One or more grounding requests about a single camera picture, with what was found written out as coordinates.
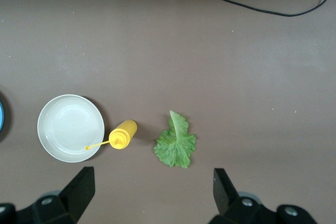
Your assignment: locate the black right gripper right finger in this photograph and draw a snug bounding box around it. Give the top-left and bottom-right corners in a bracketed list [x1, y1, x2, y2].
[209, 168, 319, 224]

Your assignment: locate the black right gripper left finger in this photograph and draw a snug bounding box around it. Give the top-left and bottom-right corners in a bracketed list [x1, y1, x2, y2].
[0, 166, 95, 224]

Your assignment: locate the green lettuce leaf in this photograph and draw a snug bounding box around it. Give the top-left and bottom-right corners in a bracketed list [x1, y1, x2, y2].
[153, 110, 197, 169]

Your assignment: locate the yellow squeeze bottle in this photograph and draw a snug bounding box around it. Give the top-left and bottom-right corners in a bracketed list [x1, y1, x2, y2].
[84, 119, 138, 151]

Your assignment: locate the beige round plate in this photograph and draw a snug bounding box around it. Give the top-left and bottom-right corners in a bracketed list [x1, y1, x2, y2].
[36, 94, 106, 164]

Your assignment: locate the blue round plate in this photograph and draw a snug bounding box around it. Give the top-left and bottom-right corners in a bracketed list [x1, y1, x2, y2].
[0, 95, 6, 137]

